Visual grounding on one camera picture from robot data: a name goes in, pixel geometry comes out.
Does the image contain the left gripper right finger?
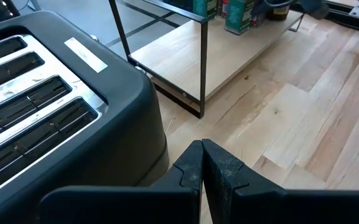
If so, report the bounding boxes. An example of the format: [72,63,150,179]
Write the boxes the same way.
[202,138,359,224]

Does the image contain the brown spice jar yellow lid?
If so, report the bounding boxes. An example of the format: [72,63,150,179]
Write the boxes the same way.
[265,3,291,22]

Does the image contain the wooden shelf black metal frame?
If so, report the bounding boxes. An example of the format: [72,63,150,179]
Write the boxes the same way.
[108,0,305,119]

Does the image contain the black aluminium table frame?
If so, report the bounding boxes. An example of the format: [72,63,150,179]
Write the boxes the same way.
[291,0,359,34]

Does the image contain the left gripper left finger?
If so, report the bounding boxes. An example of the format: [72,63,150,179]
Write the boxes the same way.
[38,139,205,224]

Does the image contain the spice jar green lid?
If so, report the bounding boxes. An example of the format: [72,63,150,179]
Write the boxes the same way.
[224,0,257,35]

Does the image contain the dark green box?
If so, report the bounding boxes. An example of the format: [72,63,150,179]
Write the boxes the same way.
[192,0,219,21]

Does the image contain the smoked paprika tin red lid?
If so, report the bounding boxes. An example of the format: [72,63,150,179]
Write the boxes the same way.
[220,0,230,18]
[249,11,266,28]

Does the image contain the black four-slot toaster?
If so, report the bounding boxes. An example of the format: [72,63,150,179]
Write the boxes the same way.
[0,11,170,224]

